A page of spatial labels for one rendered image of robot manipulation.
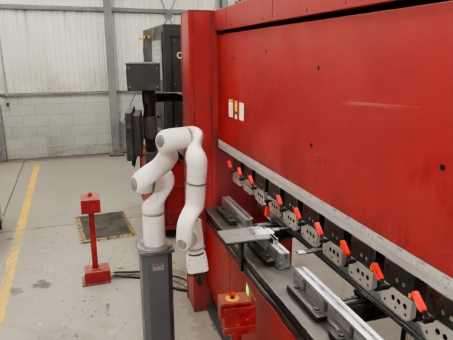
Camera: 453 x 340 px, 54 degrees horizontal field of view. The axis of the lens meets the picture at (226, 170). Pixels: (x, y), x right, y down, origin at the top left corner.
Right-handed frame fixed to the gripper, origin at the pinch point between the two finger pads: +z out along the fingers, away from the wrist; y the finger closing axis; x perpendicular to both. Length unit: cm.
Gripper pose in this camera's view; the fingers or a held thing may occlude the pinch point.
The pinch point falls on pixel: (199, 280)
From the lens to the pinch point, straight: 222.0
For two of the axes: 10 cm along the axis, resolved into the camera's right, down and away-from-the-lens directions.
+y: -9.8, 1.3, -1.6
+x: 1.9, 2.4, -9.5
